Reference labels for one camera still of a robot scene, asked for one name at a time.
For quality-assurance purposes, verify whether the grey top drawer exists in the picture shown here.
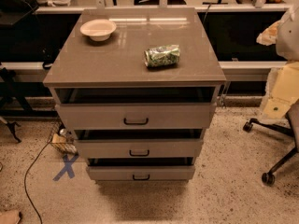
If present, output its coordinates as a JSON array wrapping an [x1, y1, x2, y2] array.
[[56, 104, 216, 130]]

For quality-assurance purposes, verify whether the grey drawer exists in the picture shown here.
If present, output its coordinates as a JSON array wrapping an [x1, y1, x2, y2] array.
[[56, 104, 216, 130], [87, 166, 195, 181], [75, 139, 203, 158]]

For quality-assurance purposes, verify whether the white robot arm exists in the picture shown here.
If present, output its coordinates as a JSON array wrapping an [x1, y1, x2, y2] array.
[[256, 6, 299, 119]]

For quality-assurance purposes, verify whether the grey drawer cabinet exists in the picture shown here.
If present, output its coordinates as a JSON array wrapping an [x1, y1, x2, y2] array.
[[44, 7, 226, 168]]

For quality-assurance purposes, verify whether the grey middle drawer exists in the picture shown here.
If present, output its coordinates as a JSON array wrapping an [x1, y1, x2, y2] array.
[[75, 139, 203, 158]]

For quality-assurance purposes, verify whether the grey bottom drawer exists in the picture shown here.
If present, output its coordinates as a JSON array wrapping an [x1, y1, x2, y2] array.
[[87, 166, 195, 181]]

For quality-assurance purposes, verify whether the crushed green soda can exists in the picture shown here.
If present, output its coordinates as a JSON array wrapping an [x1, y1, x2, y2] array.
[[144, 45, 180, 68]]

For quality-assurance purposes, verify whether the white paper bowl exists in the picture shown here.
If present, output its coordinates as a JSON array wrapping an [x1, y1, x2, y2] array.
[[80, 20, 117, 42]]

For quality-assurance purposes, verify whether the blue tape cross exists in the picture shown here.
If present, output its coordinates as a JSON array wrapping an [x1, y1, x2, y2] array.
[[53, 154, 78, 181]]

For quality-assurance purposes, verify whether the black office chair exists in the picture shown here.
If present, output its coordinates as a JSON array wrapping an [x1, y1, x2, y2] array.
[[242, 99, 299, 187]]

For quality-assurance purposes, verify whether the tan object at corner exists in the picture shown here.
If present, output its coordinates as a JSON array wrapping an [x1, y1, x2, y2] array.
[[0, 210, 21, 224]]

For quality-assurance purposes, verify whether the wire basket with items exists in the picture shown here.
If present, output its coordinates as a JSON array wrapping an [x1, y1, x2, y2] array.
[[48, 121, 78, 155]]

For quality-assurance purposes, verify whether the black floor cable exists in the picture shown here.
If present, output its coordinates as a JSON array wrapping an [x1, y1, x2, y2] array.
[[23, 140, 52, 224]]

